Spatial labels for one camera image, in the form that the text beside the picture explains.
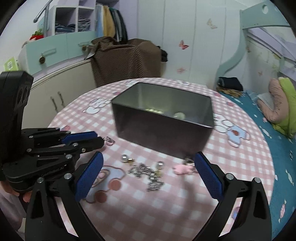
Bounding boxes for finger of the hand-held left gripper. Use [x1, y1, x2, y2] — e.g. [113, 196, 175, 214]
[22, 128, 98, 145]
[27, 137, 105, 163]

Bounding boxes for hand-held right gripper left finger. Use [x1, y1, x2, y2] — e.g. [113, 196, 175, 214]
[24, 151, 107, 241]

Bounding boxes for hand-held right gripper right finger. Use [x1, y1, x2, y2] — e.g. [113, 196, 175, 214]
[194, 151, 271, 241]

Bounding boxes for silver chain bracelet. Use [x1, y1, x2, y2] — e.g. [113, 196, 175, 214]
[121, 154, 166, 193]

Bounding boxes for grey metal box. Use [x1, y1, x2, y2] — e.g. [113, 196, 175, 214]
[111, 83, 214, 160]

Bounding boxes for person's left forearm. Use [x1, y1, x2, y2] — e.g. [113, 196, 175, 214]
[0, 190, 27, 234]

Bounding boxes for person's left hand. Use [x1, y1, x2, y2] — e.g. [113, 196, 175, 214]
[3, 182, 32, 202]

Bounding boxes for green paper bag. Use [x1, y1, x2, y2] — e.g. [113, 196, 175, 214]
[3, 58, 19, 72]

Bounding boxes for round table pink checked cloth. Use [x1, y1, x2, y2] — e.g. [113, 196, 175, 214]
[47, 77, 278, 241]

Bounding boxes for cream cabinet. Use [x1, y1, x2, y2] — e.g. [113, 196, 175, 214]
[22, 58, 97, 130]

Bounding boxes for blue printed bed sheet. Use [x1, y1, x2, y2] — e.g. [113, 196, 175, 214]
[216, 90, 296, 239]

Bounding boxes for red strawberry plush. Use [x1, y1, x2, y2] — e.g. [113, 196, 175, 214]
[29, 29, 45, 41]

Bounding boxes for teal drawer unit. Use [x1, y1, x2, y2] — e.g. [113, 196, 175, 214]
[18, 31, 97, 76]

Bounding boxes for folded tan clothes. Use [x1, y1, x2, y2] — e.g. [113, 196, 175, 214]
[217, 87, 243, 98]

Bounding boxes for brown dotted cloth cover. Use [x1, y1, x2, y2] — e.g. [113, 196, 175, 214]
[89, 37, 162, 87]

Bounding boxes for folded dark clothes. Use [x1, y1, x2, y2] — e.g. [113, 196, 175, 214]
[217, 76, 244, 91]

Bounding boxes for white pillow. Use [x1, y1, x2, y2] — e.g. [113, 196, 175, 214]
[257, 93, 273, 105]

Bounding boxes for folded jeans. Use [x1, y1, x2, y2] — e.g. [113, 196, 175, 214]
[55, 23, 75, 34]

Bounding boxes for pink pillow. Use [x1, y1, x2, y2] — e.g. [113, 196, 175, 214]
[257, 78, 287, 123]

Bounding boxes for metal handrail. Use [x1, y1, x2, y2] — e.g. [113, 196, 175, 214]
[33, 0, 53, 23]

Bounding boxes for folded grey clothes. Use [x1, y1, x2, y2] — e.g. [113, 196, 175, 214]
[77, 18, 91, 32]

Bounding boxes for black cloth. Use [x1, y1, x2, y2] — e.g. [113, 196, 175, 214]
[159, 46, 168, 62]

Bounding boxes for lilac shelf unit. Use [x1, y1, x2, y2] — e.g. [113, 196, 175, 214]
[37, 0, 102, 37]

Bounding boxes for light blue hanging shirt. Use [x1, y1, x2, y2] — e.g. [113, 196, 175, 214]
[96, 5, 104, 39]

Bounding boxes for yellow hanging jacket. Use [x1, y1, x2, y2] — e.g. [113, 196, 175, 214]
[102, 5, 116, 39]

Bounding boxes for dark hanging jacket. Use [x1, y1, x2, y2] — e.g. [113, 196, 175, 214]
[111, 8, 129, 43]

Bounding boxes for white wardrobe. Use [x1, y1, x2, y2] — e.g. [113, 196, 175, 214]
[125, 0, 243, 87]

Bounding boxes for teal bunk bed frame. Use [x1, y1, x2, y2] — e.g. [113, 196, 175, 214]
[217, 3, 296, 79]

